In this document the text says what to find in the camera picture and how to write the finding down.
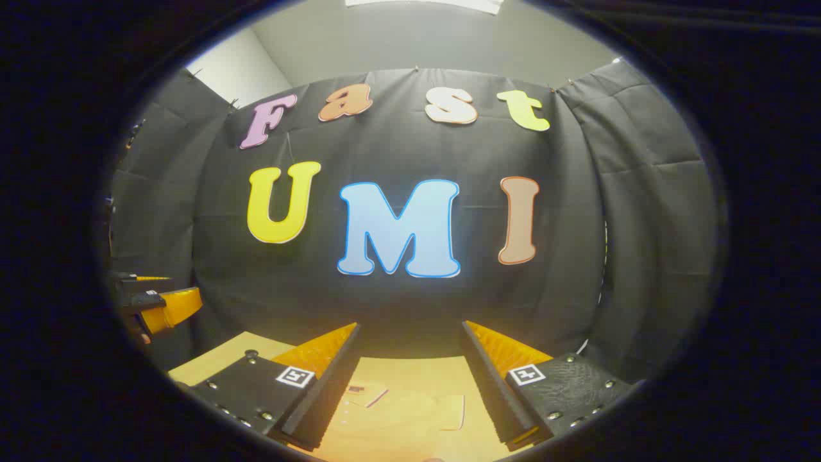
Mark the white ceiling light panel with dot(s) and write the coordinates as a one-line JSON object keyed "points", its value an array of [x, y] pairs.
{"points": [[423, 4]]}

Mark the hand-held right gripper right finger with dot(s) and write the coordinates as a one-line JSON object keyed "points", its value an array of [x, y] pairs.
{"points": [[494, 391]]}

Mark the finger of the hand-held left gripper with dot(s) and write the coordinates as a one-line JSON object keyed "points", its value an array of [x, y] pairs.
{"points": [[176, 308], [151, 285]]}

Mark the orange T-shirt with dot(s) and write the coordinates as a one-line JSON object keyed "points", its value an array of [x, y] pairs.
{"points": [[410, 417]]}

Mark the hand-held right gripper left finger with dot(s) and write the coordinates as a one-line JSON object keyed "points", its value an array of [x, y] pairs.
{"points": [[327, 398]]}

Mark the black backdrop cloth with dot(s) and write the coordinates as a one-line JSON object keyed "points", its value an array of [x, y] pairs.
{"points": [[397, 308]]}

